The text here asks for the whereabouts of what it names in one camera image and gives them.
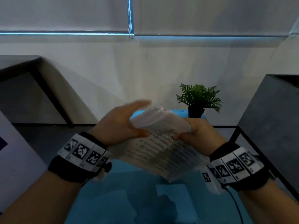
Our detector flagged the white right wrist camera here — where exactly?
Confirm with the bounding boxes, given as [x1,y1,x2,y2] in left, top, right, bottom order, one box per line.
[201,165,222,195]

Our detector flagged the black left wristband marker tags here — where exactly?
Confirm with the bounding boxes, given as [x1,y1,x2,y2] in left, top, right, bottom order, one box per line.
[48,132,112,184]

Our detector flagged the person's right hand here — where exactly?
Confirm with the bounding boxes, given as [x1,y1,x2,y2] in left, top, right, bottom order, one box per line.
[173,118,227,156]

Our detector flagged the person's left hand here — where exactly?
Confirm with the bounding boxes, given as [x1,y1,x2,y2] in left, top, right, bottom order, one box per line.
[90,100,152,147]

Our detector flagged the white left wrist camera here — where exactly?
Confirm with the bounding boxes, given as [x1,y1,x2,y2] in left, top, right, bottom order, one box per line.
[92,170,108,182]

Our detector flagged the green potted fern plant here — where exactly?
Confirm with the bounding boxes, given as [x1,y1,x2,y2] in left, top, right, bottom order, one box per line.
[176,83,223,118]

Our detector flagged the white bead blind chain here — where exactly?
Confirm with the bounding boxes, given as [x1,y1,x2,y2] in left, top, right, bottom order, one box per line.
[127,0,135,40]

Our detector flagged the dark grey black-framed desk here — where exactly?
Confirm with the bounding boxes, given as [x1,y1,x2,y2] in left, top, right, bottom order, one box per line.
[0,55,74,128]

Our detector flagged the black right wristband marker tags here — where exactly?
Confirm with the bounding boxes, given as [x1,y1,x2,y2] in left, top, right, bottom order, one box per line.
[206,142,269,192]

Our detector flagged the stack of collected papers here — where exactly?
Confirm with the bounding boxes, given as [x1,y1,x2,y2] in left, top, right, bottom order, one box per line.
[108,106,204,183]

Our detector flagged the person's right forearm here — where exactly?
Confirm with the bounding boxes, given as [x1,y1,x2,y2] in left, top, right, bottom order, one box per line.
[238,179,299,224]

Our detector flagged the person's left forearm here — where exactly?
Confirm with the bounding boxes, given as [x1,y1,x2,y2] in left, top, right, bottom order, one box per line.
[0,171,82,224]

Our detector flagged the black wristband marker tags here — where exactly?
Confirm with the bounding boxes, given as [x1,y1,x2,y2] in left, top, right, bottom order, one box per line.
[48,132,112,184]
[206,142,269,192]

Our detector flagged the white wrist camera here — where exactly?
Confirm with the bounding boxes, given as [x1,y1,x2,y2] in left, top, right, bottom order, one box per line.
[201,165,222,195]
[92,170,108,182]

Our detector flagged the black right camera cable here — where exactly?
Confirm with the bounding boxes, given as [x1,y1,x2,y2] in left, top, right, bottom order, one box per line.
[223,186,244,224]

